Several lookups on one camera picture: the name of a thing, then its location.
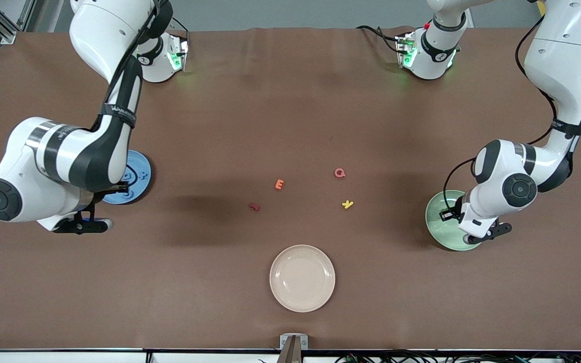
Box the green round plate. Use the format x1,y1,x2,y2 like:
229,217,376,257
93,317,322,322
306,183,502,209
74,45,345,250
425,190,482,252

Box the blue round plate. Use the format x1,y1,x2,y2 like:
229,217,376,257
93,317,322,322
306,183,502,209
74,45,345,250
100,150,153,205

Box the brown table mat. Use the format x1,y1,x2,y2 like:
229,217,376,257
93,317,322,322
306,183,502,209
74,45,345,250
0,25,581,352

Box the beige round plate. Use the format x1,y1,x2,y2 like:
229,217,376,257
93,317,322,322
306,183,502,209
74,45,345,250
269,245,336,313

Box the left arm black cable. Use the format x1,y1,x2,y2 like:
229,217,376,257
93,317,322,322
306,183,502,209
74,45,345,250
443,15,558,212

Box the white table edge rail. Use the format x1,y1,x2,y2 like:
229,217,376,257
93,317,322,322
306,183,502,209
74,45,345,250
0,349,581,363

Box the black base power cable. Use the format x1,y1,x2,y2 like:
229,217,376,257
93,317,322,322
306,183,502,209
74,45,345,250
356,24,403,53

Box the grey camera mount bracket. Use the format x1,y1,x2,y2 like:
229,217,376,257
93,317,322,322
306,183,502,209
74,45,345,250
279,334,309,363

